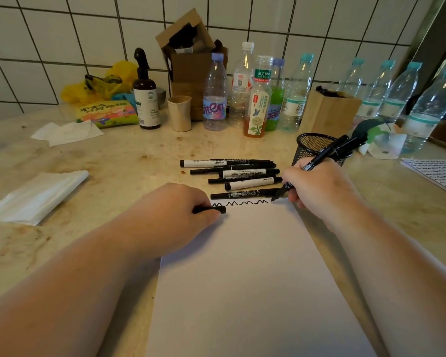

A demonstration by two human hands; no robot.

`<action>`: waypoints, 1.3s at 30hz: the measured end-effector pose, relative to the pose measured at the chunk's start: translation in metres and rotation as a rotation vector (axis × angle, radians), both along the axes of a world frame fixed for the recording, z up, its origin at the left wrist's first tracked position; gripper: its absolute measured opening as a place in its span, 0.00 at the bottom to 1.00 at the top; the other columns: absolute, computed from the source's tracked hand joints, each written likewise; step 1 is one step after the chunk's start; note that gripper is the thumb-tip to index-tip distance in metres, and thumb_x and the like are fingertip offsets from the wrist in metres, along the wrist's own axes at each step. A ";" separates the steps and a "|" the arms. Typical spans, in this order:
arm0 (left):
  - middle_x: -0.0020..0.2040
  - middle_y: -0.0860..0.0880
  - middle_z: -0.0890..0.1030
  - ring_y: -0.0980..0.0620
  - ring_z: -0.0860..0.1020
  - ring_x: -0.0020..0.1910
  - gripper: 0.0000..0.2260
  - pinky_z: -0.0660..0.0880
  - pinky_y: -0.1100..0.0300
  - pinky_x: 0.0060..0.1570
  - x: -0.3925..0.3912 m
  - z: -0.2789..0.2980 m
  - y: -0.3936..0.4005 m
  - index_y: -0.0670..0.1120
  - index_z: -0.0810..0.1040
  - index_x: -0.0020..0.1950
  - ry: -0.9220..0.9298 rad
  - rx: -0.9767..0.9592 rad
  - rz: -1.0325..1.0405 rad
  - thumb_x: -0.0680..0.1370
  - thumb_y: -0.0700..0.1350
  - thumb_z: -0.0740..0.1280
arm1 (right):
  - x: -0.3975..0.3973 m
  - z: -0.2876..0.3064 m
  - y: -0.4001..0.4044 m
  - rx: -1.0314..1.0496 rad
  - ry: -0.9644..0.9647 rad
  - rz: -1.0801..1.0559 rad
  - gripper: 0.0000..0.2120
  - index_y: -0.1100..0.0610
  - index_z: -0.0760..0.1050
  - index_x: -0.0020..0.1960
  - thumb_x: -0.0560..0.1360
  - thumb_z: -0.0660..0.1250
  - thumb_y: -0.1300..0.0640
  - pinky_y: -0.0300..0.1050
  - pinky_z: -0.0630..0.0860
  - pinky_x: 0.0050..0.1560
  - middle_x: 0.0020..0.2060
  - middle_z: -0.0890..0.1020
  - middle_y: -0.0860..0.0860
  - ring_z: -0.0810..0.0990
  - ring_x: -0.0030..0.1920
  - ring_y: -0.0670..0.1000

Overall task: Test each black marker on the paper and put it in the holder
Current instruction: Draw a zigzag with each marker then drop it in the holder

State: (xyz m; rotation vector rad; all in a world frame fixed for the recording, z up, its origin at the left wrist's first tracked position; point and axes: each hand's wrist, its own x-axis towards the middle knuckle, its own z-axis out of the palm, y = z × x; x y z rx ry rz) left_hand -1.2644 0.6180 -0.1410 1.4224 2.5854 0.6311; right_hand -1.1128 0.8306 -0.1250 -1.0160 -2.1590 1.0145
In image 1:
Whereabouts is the black mesh pen holder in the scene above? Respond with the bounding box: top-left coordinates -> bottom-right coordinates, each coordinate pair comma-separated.
291,132 -> 353,168

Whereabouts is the open cardboard box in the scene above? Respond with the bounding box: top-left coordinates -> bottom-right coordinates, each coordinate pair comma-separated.
155,8 -> 229,121

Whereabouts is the white cap clear bottle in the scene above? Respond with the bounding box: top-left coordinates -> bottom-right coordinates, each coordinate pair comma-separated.
228,41 -> 255,127

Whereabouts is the purple cap clear bottle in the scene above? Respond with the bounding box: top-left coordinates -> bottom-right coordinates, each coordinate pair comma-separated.
202,52 -> 229,131

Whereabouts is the person's left forearm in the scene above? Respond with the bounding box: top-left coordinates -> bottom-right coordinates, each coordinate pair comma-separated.
0,218 -> 161,357

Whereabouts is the black pen cap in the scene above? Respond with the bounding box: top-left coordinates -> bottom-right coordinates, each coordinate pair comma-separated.
192,205 -> 227,215

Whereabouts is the folded white plastic bag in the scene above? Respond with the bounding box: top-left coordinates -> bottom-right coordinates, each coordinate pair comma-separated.
0,170 -> 90,226

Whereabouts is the white paper sheet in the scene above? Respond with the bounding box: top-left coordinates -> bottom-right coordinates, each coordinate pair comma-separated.
146,199 -> 378,357

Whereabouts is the green drink bottle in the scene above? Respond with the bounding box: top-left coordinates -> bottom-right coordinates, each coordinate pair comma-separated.
265,58 -> 286,132

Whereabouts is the person's right forearm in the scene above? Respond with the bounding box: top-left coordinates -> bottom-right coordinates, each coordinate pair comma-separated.
326,197 -> 446,357

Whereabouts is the beige cup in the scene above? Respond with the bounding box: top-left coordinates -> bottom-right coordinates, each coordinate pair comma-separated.
167,95 -> 193,133

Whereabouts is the orange tea bottle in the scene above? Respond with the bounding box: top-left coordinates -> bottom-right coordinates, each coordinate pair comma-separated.
243,55 -> 274,139

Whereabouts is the black marker pen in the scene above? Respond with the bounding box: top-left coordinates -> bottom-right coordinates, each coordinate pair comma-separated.
333,131 -> 369,159
271,134 -> 350,202

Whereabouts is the white tissue paper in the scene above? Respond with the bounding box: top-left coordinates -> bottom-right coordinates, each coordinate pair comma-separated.
30,120 -> 105,148

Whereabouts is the wooden box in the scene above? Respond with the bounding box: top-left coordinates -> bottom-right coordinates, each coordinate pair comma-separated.
299,86 -> 362,139

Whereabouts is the teal cap water bottle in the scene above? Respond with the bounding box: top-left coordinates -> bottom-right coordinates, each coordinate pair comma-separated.
377,61 -> 423,125
329,57 -> 365,99
399,67 -> 446,156
353,59 -> 396,126
278,53 -> 315,133

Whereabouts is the green white crumpled wrapper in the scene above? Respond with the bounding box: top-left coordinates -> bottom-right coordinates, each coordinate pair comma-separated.
351,118 -> 408,160

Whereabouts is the colourful tissue packet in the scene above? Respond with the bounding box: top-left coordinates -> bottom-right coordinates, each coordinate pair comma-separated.
75,100 -> 139,130

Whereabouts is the brown spray bottle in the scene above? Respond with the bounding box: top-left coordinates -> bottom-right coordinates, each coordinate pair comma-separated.
133,48 -> 161,130

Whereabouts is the person's right hand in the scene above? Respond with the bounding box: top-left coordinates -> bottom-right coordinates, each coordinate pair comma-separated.
281,157 -> 360,224

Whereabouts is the person's left hand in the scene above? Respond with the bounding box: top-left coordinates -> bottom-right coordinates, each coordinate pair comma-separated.
128,183 -> 222,259

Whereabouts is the pile of markers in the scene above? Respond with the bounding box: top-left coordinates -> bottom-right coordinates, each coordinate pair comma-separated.
179,158 -> 284,200

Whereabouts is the yellow plastic bag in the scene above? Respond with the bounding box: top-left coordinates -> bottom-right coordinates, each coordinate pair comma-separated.
60,60 -> 139,105

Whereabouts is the handwritten paper sheet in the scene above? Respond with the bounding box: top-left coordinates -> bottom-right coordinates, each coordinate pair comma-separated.
400,157 -> 446,200

